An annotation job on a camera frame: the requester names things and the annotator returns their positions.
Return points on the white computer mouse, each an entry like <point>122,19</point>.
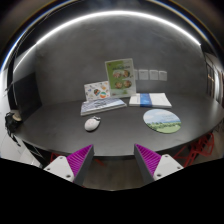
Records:
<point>92,123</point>

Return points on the grey cover book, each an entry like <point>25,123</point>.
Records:
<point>101,105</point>

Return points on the white and blue book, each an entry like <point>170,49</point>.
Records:
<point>154,100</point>

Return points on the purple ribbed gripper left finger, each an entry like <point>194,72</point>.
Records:
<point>73,167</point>

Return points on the red metal chair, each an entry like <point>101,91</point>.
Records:
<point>203,146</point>

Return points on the round landscape mouse pad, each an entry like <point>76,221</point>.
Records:
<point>162,121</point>

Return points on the black monitor screen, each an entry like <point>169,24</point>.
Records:
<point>27,96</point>

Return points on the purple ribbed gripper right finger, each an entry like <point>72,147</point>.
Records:
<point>154,166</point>

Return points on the black object on side table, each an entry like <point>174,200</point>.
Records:
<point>11,124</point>

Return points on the green upright poster sign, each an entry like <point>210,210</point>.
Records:
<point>121,77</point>

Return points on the curved ceiling light strip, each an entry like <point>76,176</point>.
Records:
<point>104,15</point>

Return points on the small white colourful card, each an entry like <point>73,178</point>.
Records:
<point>98,90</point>

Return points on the white wall paper sheet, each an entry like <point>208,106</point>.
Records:
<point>162,75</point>
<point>153,74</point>
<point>136,74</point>
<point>143,74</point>

